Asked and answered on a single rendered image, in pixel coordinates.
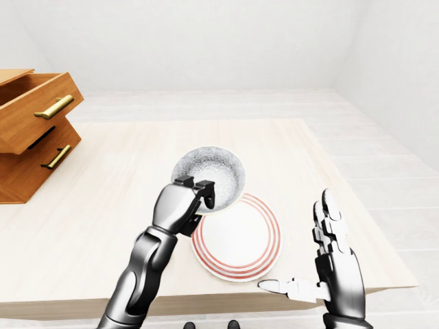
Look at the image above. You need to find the wooden cabinet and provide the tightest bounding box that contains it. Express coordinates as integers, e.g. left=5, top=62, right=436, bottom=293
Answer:
left=0, top=68, right=38, bottom=205

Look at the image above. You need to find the brass drawer handle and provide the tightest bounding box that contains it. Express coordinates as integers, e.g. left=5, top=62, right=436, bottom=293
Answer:
left=40, top=144, right=73, bottom=171
left=33, top=94, right=75, bottom=121

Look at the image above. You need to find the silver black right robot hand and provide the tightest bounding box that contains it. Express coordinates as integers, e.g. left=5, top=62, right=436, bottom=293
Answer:
left=257, top=188, right=367, bottom=320

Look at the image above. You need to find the closed wooden drawer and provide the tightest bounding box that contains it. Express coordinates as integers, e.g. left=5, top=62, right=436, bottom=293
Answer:
left=12, top=118, right=83, bottom=204

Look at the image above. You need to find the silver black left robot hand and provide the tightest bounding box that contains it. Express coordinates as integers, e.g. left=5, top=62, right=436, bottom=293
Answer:
left=152, top=174, right=217, bottom=238

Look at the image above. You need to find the patterned grey black bowl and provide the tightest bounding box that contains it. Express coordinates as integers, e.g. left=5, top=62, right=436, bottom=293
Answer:
left=170, top=146, right=247, bottom=216

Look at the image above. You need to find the white plate with red rings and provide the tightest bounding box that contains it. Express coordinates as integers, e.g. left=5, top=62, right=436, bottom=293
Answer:
left=190, top=192, right=285, bottom=282

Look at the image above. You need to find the open wooden drawer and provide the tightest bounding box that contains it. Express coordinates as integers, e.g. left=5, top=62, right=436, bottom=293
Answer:
left=0, top=72, right=85, bottom=156

